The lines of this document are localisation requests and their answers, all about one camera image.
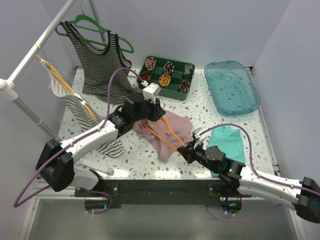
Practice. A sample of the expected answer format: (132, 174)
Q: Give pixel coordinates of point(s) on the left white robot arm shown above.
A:
(57, 162)

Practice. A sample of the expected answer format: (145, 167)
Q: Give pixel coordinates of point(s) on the black striped tank top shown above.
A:
(99, 64)

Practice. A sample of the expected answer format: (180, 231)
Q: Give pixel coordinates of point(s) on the pink tank top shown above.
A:
(170, 132)

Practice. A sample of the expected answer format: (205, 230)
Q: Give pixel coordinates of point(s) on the white striped tank top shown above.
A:
(113, 148)

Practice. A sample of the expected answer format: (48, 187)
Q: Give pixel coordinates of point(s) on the green hanger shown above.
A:
(100, 30)

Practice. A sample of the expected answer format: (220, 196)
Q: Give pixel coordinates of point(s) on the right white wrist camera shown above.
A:
(198, 137)

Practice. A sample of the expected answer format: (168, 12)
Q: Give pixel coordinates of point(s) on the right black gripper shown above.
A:
(188, 151)

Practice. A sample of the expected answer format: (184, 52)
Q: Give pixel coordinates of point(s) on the green divided organizer tray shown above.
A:
(176, 77)

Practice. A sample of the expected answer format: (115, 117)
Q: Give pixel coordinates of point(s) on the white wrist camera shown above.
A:
(198, 137)
(151, 91)

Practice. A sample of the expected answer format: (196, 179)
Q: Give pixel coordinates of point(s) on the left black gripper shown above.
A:
(157, 111)

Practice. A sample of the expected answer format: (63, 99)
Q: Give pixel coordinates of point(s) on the grey folded cloth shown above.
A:
(188, 71)

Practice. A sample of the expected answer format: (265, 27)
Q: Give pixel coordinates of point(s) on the brown floral rolled tie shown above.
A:
(184, 86)

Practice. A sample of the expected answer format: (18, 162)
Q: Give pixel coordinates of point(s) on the orange black rolled tie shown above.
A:
(145, 75)

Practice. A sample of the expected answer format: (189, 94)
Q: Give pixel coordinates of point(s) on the yellow rolled tie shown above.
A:
(164, 81)

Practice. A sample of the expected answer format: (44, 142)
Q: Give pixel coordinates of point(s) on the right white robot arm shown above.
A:
(302, 196)

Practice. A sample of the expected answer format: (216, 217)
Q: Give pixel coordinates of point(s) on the teal plastic basin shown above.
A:
(232, 89)

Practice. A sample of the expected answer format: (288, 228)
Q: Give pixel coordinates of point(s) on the yellow hanger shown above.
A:
(62, 87)

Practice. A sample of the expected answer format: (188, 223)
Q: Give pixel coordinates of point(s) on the dark floral rolled tie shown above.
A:
(168, 68)

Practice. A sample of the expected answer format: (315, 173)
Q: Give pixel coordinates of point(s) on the pink floral rolled tie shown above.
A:
(150, 63)

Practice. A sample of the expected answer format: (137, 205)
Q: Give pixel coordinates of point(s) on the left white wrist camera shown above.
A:
(151, 91)

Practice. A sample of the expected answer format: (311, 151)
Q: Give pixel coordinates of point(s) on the silver clothes rack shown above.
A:
(25, 33)

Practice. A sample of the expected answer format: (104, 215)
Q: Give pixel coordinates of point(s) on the orange hanger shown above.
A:
(165, 135)

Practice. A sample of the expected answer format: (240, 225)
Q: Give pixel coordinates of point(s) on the teal folded cloth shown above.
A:
(229, 141)

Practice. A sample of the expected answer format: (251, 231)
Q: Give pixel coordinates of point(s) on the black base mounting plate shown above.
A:
(113, 193)

